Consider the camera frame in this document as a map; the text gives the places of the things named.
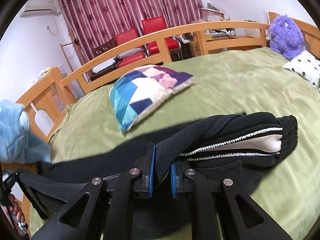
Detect left red chair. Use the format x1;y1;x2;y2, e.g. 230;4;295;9
113;28;148;69

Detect maroon patterned curtain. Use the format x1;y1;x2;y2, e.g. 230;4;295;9
57;0;203;62

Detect white air conditioner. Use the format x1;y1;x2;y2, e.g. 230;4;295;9
19;0;61;18

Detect green plush bed blanket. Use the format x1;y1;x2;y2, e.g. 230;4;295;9
49;48;319;239

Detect white black-flower pillow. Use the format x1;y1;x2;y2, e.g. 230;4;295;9
284;50;320;91

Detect person's left hand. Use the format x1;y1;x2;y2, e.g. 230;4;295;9
2;194;25;235

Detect colourful geometric pillow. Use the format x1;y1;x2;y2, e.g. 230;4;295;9
109;64;194;134

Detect wooden bed frame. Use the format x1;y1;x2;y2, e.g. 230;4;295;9
0;11;320;238

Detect purple plush toy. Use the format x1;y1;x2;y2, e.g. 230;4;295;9
268;15;304;61

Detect black pants with white stripe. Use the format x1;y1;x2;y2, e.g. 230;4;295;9
19;112;299;240

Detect light blue towel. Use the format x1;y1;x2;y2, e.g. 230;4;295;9
1;100;51;164

